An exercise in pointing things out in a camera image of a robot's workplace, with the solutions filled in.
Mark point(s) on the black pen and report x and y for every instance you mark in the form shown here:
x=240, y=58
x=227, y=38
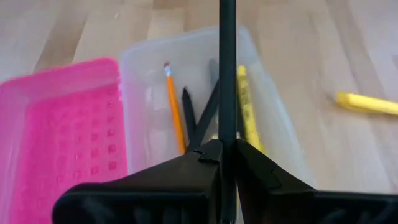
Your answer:
x=188, y=109
x=206, y=115
x=227, y=77

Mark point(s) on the yellow highlighter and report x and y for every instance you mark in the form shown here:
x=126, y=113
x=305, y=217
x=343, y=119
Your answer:
x=247, y=105

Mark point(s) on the clear pencil box pink lid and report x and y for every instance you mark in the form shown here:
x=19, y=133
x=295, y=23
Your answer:
x=62, y=124

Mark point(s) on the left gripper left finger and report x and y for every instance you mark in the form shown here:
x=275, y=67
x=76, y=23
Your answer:
x=155, y=199

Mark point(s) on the orange pencil red eraser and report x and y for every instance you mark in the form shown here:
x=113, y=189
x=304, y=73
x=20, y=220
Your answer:
x=174, y=105

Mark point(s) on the yellow pen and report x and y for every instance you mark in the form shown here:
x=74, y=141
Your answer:
x=367, y=102

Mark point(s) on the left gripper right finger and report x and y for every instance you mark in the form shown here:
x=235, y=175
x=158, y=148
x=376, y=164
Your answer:
x=280, y=205

